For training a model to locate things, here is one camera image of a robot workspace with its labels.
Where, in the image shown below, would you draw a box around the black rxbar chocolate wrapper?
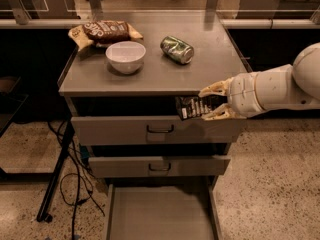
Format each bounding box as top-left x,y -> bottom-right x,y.
175,95 -> 227,121

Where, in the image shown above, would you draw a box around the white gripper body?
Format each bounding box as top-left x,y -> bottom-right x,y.
227,72 -> 266,118

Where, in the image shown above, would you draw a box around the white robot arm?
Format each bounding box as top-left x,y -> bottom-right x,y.
198,43 -> 320,120

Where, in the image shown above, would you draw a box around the dark side table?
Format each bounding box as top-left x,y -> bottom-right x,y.
0,76 -> 28,137

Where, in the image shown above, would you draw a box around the green soda can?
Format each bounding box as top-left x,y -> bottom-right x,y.
160,36 -> 194,65

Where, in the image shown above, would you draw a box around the black stand leg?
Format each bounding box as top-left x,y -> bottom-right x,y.
36,121 -> 74,222

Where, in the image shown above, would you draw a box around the grey drawer cabinet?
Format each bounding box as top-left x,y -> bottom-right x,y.
57,9 -> 260,240

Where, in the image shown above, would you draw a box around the grey middle drawer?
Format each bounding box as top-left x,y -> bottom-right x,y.
89,155 -> 231,178

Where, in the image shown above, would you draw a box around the brown chip bag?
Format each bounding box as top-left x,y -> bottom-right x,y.
68,20 -> 143,51

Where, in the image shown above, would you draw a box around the grey bottom drawer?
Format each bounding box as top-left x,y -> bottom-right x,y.
102,179 -> 223,240

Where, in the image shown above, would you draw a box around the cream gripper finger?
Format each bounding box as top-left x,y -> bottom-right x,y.
198,78 -> 233,98
201,103 -> 245,121

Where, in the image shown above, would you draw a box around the black floor cables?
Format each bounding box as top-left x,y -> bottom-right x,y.
46,119 -> 106,240

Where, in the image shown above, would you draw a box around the white ceramic bowl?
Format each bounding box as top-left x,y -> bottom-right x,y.
105,41 -> 146,74

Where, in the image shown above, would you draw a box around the grey top drawer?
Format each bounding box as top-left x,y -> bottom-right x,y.
71,116 -> 246,146

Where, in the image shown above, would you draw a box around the grey drawer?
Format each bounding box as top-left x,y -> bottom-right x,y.
102,179 -> 223,240
71,116 -> 246,146
89,155 -> 231,178

